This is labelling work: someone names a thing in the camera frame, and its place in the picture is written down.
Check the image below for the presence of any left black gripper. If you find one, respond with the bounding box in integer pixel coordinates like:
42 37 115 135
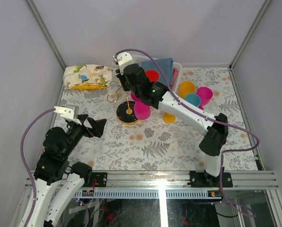
64 114 108 158

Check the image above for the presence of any red plastic wine glass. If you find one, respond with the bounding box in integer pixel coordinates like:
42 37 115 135
145 70 159 82

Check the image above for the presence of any gold wine glass rack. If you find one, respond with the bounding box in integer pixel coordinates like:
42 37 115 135
95 61 141 126

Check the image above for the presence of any magenta plastic goblet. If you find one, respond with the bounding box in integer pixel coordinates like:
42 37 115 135
196 87 213 110
131 93 151 120

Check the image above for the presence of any yellow plastic goblet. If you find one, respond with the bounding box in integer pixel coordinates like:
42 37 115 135
179 81 196 99
162 113 176 124

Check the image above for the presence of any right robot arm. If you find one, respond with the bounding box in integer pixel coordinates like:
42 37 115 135
115 63 229 187

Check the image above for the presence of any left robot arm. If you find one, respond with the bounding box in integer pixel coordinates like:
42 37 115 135
19 114 107 227

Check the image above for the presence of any white plastic basket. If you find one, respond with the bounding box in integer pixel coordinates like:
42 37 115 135
132 54 182 93

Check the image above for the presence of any blue folded cloth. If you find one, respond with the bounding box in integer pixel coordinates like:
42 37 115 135
141 58 173 86

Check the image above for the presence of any dinosaur print cloth bag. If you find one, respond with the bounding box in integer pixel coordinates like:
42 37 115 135
63 64 113 90

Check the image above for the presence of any blue plastic goblet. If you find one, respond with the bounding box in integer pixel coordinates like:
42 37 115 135
185 93 201 107

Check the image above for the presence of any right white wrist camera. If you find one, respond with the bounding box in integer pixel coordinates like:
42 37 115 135
113 52 134 75

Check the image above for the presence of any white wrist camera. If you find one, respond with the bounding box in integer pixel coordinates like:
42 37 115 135
113 52 134 75
53 105 82 125

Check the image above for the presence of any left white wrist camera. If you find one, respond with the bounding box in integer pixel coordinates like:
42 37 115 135
53 105 82 125

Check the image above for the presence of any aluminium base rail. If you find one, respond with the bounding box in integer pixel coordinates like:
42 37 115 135
31 171 279 200

